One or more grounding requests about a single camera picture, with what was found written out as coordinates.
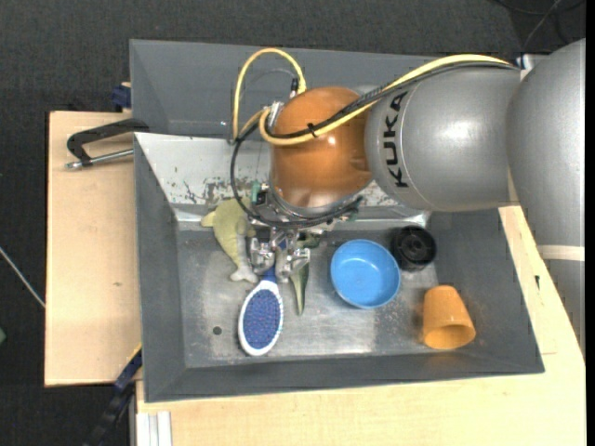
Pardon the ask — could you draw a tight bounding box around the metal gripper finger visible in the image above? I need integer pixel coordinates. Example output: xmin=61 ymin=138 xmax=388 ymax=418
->
xmin=249 ymin=238 xmax=277 ymax=274
xmin=277 ymin=247 xmax=312 ymax=318

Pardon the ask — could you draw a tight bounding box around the yellow-green plush toy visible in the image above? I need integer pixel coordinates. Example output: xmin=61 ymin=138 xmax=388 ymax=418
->
xmin=200 ymin=197 xmax=259 ymax=284

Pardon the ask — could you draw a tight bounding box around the blue and white hairbrush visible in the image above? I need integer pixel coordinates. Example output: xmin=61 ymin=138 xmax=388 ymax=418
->
xmin=237 ymin=267 xmax=285 ymax=358

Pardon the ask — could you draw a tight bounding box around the grey metal bin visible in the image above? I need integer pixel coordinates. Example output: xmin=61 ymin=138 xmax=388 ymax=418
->
xmin=127 ymin=38 xmax=546 ymax=403

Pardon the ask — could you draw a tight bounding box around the blue bowl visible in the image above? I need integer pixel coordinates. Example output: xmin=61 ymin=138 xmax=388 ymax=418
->
xmin=329 ymin=239 xmax=403 ymax=310

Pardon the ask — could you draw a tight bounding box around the black round cap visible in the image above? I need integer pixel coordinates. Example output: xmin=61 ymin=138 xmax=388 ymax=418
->
xmin=389 ymin=224 xmax=438 ymax=272

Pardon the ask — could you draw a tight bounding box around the orange cup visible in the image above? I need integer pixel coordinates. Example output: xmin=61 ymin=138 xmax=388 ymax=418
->
xmin=421 ymin=284 xmax=478 ymax=350

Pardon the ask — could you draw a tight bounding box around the pale wood board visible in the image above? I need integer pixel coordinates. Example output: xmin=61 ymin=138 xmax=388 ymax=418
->
xmin=44 ymin=110 xmax=145 ymax=387

